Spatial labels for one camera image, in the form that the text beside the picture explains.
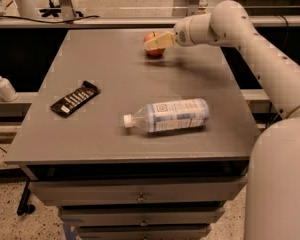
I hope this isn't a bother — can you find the grey drawer cabinet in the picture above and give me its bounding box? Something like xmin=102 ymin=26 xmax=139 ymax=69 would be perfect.
xmin=6 ymin=29 xmax=259 ymax=240

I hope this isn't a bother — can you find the grey drawer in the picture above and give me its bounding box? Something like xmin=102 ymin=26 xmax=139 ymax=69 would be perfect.
xmin=78 ymin=224 xmax=211 ymax=240
xmin=60 ymin=206 xmax=224 ymax=226
xmin=30 ymin=176 xmax=247 ymax=206

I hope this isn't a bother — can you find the white pump dispenser bottle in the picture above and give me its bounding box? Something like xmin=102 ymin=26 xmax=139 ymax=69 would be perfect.
xmin=0 ymin=75 xmax=18 ymax=102

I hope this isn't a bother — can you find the red apple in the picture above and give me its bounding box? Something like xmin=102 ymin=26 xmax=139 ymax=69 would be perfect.
xmin=143 ymin=31 xmax=165 ymax=57

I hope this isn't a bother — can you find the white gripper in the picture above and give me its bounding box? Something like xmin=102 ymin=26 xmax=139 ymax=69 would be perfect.
xmin=153 ymin=14 xmax=212 ymax=49

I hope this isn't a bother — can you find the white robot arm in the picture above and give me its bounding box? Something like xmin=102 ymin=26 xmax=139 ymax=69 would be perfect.
xmin=144 ymin=0 xmax=300 ymax=240

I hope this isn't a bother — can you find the black cable on rail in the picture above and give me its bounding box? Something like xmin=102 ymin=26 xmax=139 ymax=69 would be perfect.
xmin=0 ymin=8 xmax=101 ymax=25

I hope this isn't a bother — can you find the black rxbar chocolate wrapper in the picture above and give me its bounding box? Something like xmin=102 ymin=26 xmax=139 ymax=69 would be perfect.
xmin=50 ymin=81 xmax=101 ymax=118

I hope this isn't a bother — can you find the bottom grey drawer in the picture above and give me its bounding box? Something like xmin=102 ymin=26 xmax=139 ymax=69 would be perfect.
xmin=78 ymin=224 xmax=211 ymax=240

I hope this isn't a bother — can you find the black office chair base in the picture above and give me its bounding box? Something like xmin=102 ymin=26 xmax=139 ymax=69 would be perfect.
xmin=39 ymin=0 xmax=85 ymax=19

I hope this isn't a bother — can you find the middle grey drawer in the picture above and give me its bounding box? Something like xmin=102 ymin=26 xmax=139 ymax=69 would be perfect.
xmin=60 ymin=206 xmax=224 ymax=226

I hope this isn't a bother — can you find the top grey drawer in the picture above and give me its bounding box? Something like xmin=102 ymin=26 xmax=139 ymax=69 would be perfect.
xmin=30 ymin=176 xmax=247 ymax=206

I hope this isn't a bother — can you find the clear plastic water bottle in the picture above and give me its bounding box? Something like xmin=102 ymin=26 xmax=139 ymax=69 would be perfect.
xmin=123 ymin=98 xmax=209 ymax=133

